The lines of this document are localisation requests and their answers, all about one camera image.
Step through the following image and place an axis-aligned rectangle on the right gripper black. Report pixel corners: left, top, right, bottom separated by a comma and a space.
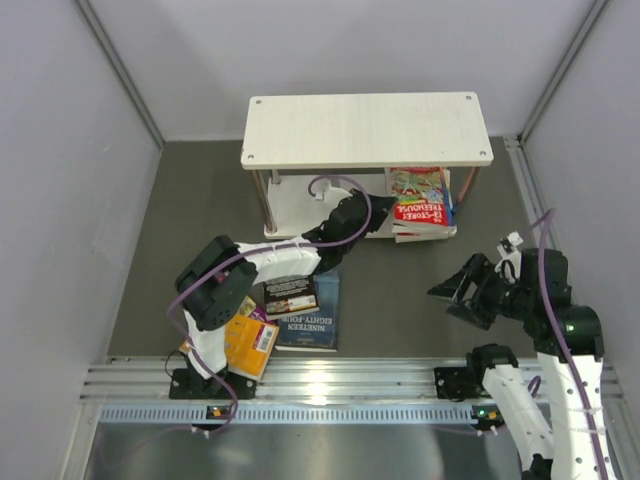
428, 250, 534, 327

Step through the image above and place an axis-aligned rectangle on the yellow brown paperback book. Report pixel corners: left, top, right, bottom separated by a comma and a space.
392, 223, 458, 238

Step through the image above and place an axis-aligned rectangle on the red white book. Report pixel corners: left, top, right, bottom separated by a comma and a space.
395, 233, 431, 243

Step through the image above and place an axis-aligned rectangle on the red treehouse book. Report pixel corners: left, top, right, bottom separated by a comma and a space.
387, 167, 454, 228

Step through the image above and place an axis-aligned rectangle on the blue Jane Eyre book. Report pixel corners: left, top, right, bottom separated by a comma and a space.
444, 169, 457, 229

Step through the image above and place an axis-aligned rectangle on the black treehouse book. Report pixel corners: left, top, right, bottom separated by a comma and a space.
263, 276, 319, 321

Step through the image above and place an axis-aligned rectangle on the dark blue Nineteen Eighty-Four book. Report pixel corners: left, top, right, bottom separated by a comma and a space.
275, 268, 340, 353

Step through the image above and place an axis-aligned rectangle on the purple treehouse book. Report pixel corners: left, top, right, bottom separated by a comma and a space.
237, 296, 270, 323

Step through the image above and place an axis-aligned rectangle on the orange yellow book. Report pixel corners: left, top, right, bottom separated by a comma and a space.
179, 313, 280, 384

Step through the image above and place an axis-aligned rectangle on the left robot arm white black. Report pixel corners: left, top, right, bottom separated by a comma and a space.
168, 188, 396, 397

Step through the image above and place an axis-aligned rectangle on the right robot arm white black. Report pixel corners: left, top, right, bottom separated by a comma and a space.
428, 232, 616, 479

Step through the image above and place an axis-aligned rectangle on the white two-tier shelf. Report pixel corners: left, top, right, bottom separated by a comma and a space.
241, 92, 494, 239

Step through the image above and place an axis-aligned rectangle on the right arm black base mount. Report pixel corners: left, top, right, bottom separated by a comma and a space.
434, 367, 490, 402

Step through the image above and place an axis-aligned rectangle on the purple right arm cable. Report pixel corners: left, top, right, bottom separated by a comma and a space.
449, 207, 611, 480

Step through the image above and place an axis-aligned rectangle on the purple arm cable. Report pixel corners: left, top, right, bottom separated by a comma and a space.
166, 175, 374, 436
449, 207, 611, 480

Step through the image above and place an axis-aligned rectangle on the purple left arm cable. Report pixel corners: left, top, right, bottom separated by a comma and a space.
166, 175, 374, 436

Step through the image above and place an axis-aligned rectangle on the aluminium rail base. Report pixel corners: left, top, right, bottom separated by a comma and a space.
79, 357, 626, 426

